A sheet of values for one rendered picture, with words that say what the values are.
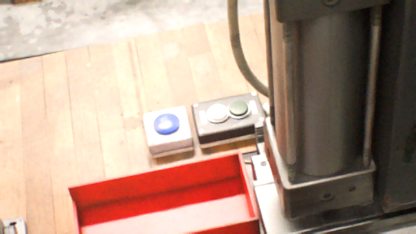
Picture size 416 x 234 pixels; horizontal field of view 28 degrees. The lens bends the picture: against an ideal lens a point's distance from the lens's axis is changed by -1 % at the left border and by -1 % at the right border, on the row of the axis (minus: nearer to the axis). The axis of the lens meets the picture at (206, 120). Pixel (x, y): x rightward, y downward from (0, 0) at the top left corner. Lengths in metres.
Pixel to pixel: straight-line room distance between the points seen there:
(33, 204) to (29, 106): 0.20
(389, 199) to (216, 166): 0.46
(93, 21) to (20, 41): 0.26
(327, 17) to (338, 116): 0.11
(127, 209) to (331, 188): 0.50
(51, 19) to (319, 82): 2.31
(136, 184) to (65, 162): 0.15
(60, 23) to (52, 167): 1.64
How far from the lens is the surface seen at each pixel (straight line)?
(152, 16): 2.86
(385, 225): 0.87
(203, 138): 1.27
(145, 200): 1.23
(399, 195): 0.79
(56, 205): 1.26
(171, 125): 1.27
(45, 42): 2.86
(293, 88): 0.68
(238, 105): 1.28
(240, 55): 0.78
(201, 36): 1.45
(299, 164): 0.77
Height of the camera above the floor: 1.89
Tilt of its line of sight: 49 degrees down
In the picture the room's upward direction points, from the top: 8 degrees counter-clockwise
